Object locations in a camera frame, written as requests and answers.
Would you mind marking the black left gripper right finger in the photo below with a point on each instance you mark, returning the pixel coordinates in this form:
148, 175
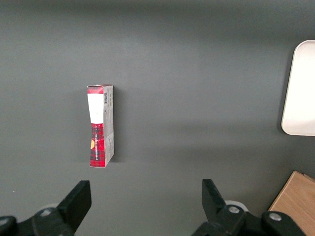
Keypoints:
221, 221

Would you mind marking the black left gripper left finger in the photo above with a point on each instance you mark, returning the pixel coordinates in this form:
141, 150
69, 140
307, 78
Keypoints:
56, 221

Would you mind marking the oak wooden drawer cabinet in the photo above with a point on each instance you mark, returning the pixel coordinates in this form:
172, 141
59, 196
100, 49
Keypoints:
297, 196

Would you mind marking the red plaid carton box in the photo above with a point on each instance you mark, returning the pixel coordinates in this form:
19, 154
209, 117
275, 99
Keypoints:
97, 137

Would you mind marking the cream rectangular tray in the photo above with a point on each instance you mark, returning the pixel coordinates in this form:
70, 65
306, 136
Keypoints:
302, 93

